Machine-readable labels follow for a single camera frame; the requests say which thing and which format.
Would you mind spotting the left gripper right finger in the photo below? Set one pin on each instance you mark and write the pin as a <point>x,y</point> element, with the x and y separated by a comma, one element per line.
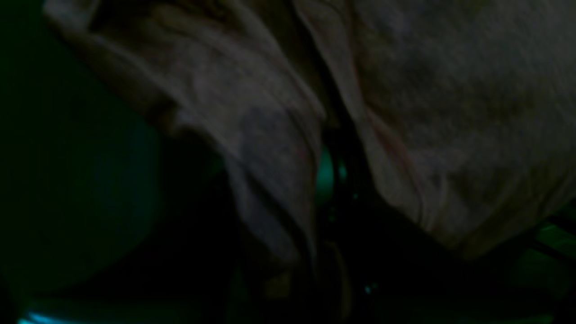
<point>397,274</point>

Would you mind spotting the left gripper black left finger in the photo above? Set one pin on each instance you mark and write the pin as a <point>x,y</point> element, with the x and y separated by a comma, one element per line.
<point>185,272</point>

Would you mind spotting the maroon long-sleeve T-shirt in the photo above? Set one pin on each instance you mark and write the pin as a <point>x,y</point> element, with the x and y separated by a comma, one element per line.
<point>463,109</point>

